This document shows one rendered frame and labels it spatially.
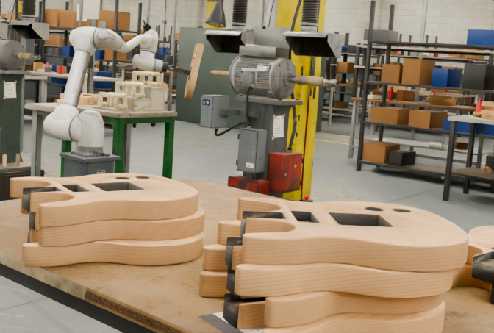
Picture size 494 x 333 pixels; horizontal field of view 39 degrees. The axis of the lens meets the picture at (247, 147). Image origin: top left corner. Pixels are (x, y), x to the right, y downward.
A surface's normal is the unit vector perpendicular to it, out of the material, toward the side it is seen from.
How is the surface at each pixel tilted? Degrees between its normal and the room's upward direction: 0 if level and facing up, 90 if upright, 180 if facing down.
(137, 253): 90
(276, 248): 90
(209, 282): 90
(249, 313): 90
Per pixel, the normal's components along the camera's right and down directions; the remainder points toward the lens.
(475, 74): -0.67, 0.05
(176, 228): 0.58, 0.14
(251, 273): -0.01, 0.12
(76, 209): 0.73, 0.14
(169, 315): 0.07, -0.99
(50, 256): 0.38, 0.15
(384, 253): -0.23, 0.11
